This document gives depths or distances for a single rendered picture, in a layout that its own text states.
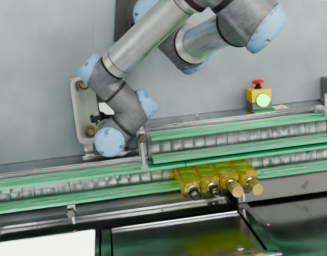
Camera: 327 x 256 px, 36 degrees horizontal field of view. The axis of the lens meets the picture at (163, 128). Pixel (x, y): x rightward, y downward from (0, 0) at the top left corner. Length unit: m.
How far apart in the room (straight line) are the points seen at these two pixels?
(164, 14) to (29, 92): 0.73
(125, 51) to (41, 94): 0.60
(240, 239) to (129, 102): 0.50
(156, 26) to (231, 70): 0.66
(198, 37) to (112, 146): 0.36
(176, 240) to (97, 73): 0.54
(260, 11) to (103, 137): 0.49
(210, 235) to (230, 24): 0.64
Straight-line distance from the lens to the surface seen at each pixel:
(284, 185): 1.79
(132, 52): 1.21
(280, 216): 1.68
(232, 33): 1.16
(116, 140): 1.27
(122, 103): 1.27
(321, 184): 1.84
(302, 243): 1.51
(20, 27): 1.74
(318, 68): 1.89
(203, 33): 1.31
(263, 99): 1.72
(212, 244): 1.44
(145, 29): 1.18
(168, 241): 1.47
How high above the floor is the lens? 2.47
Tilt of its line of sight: 76 degrees down
